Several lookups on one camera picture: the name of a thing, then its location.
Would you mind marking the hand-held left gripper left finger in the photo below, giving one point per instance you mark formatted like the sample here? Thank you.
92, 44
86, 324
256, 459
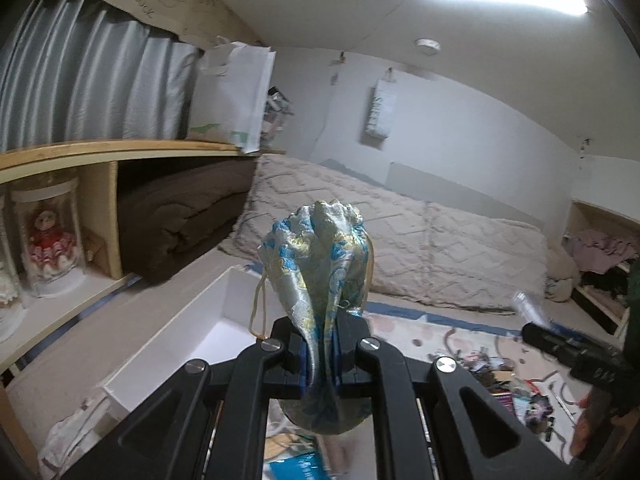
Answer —
292, 360

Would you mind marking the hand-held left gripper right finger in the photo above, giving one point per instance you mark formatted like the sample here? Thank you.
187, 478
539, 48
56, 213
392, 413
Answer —
347, 355

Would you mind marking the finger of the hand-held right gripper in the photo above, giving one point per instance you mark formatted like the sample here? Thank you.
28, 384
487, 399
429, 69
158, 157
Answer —
550, 342

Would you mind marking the clear plastic packet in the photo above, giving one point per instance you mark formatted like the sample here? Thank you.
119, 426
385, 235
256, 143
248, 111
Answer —
530, 310

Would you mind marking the blue gold brocade pouch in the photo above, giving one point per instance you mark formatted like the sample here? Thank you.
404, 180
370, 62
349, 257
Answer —
320, 270

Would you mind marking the white cardboard box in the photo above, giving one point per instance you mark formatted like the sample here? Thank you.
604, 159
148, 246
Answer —
200, 330

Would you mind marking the blue foil packet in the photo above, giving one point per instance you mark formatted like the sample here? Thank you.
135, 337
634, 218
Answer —
297, 467

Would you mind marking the person's right hand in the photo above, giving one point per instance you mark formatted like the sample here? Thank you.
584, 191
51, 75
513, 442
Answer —
587, 425

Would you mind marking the beige plush toy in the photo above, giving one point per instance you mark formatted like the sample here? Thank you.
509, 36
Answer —
560, 275

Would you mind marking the printed blanket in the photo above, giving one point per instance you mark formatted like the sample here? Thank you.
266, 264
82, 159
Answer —
440, 330

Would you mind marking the beige tufted pillow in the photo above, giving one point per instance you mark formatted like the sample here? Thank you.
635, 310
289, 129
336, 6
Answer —
480, 260
310, 195

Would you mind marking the pile of pink clothes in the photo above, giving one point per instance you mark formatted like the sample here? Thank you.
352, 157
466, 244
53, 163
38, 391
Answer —
605, 247

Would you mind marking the brown folded blanket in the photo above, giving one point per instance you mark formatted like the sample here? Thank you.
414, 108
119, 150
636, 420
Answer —
185, 215

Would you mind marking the white crumpled cloth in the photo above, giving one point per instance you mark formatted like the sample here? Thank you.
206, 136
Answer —
75, 435

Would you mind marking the white hanging tissue pouch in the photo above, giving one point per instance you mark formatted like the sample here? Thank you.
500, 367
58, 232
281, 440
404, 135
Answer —
380, 110

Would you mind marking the white paper bag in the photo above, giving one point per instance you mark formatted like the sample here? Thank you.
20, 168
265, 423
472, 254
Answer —
232, 100

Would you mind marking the red doll in clear case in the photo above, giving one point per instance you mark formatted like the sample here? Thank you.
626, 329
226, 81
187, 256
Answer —
47, 245

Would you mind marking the wooden shelf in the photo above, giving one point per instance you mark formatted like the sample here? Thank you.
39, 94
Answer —
100, 147

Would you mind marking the beige doll in clear case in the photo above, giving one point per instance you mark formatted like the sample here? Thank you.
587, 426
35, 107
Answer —
9, 285

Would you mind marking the round smoke detector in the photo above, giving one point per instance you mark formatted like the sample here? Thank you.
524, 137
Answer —
428, 45

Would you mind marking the grey curtain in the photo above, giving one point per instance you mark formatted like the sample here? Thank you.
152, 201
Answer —
90, 75

